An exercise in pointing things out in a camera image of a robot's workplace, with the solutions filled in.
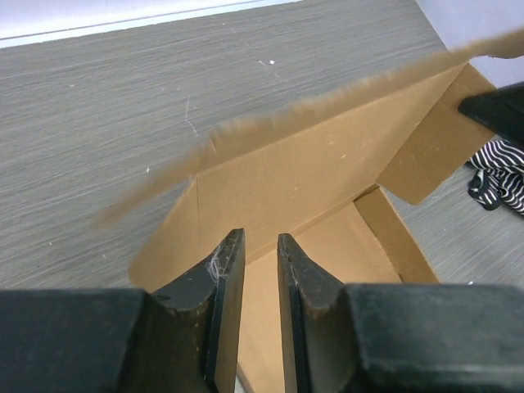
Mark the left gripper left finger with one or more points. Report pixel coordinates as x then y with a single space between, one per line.
180 338

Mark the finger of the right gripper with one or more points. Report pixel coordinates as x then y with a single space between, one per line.
501 111

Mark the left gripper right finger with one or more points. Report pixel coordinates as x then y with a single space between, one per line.
363 337

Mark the cardboard box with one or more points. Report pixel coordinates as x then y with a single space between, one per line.
322 170

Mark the purple striped cloth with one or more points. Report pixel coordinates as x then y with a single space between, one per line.
499 176

